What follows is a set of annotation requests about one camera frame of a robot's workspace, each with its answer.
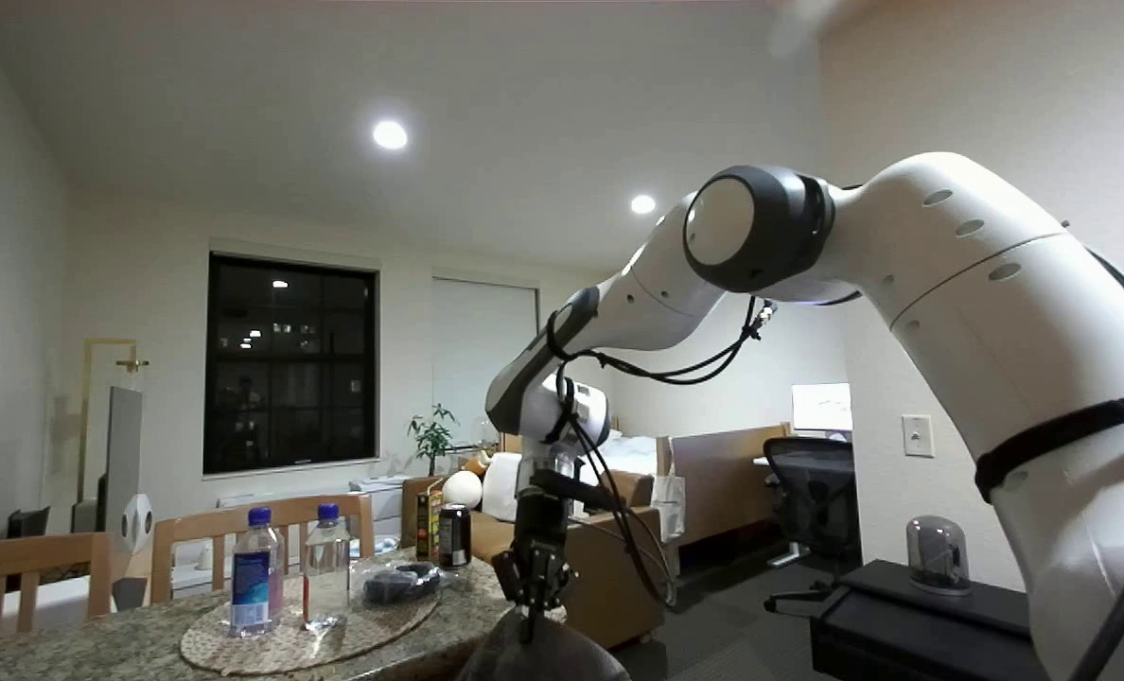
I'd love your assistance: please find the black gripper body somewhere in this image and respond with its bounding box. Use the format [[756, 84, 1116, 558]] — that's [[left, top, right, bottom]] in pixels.
[[508, 485, 579, 588]]

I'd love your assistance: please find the plastic water bottle blue cap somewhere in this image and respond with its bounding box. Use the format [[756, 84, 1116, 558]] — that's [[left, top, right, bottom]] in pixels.
[[228, 505, 289, 641], [298, 505, 354, 632]]

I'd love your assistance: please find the dark jar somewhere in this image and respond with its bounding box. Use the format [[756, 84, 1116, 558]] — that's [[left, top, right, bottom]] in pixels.
[[435, 509, 477, 574]]

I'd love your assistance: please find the dark crumpled bag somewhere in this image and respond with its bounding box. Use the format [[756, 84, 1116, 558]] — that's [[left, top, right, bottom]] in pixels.
[[360, 561, 445, 609]]

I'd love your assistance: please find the white bedding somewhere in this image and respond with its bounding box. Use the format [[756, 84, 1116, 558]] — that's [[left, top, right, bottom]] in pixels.
[[600, 432, 672, 480]]

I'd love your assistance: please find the green potted plant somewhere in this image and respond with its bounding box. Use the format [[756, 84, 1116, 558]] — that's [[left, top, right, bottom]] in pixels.
[[406, 403, 463, 480]]

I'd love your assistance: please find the white roller blind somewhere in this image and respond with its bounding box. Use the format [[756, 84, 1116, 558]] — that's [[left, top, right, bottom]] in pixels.
[[426, 276, 545, 447]]

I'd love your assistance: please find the black office chair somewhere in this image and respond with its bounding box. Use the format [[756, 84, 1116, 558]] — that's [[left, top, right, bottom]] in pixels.
[[762, 432, 863, 618]]

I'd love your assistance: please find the dark night window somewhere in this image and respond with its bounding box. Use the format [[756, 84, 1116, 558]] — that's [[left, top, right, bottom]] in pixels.
[[202, 251, 383, 477]]

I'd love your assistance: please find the bright computer screen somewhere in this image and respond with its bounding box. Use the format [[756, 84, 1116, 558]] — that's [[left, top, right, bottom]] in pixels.
[[790, 380, 855, 437]]

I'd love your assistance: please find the wooden dining chair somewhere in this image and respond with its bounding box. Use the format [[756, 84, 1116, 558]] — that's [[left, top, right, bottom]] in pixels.
[[0, 531, 119, 646], [148, 492, 377, 607]]

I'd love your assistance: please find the black box case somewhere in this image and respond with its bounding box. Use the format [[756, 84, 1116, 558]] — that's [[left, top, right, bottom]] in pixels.
[[807, 558, 1046, 681]]

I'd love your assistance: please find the silver metal canister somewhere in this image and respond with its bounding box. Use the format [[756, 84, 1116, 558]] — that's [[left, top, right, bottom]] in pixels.
[[906, 510, 971, 589]]

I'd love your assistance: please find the small white round gadget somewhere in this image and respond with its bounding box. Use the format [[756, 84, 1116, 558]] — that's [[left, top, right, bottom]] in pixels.
[[119, 492, 160, 550]]

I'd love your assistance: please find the flat screen television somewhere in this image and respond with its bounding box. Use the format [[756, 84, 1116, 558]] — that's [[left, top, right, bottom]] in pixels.
[[103, 384, 148, 535]]

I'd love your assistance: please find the large round ceiling light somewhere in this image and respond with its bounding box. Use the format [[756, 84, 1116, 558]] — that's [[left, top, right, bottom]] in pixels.
[[367, 114, 414, 155]]

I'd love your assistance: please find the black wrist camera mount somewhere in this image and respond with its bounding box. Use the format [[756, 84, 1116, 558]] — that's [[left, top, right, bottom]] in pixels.
[[555, 466, 628, 516]]

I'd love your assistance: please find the white wall switch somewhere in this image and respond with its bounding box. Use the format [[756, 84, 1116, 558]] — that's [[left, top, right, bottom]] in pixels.
[[899, 413, 940, 461]]

